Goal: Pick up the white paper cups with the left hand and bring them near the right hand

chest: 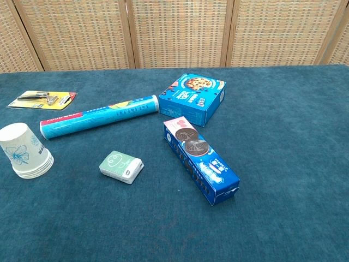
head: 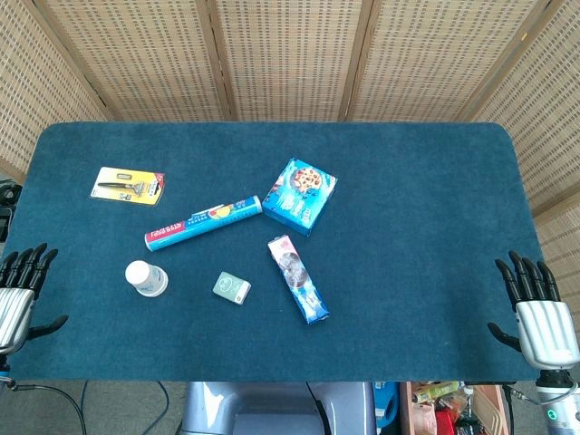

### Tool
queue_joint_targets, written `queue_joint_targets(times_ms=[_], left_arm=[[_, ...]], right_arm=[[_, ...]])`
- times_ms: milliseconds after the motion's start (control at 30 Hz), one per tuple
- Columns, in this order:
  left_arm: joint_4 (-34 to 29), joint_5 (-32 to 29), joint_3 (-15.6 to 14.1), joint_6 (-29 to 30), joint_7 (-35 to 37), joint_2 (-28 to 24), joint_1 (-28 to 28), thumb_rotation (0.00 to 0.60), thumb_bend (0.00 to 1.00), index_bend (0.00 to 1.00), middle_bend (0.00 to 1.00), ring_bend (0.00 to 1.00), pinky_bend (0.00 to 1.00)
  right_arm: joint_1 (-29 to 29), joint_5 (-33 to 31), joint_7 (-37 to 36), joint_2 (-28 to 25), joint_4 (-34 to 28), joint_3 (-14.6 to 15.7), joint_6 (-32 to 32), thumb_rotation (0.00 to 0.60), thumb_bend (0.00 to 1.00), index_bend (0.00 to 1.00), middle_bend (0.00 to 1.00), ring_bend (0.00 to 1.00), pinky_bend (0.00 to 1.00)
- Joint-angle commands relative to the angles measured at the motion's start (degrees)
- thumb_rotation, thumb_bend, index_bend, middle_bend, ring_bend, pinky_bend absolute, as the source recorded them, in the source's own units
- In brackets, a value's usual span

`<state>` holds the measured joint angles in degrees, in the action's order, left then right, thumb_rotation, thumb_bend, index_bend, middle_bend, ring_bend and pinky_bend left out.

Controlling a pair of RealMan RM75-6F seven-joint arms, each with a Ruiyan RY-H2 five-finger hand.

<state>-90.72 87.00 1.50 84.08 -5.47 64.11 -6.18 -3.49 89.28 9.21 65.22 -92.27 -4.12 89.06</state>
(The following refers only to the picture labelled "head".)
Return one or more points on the black equipment beside table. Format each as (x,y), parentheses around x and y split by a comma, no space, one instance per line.
(6,195)

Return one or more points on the blue felt table mat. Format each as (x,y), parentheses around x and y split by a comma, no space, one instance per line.
(408,226)

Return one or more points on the blue plastic object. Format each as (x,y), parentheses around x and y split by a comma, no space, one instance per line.
(385,403)

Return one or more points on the green white tissue pack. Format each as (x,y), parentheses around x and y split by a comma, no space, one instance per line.
(231,287)

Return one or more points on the blue chip cookie box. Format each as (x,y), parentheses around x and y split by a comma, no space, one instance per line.
(294,199)

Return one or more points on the long blue sandwich cookie box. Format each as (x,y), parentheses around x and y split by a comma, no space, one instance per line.
(294,276)

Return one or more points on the wooden crate with goods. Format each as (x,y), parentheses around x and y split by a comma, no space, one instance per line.
(408,417)

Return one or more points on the white floral paper cup stack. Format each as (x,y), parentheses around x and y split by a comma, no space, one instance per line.
(145,278)

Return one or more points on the grey robot torso base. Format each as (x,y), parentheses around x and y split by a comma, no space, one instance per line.
(272,408)

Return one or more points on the wicker folding screen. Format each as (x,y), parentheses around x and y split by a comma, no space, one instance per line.
(290,54)

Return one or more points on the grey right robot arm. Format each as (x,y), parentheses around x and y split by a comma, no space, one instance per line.
(555,408)

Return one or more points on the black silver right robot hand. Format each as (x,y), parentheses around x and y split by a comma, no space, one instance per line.
(544,331)

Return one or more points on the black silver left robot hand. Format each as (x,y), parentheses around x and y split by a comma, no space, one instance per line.
(16,312)

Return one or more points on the yellow razor blister pack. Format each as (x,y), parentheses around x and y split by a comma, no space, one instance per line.
(136,195)

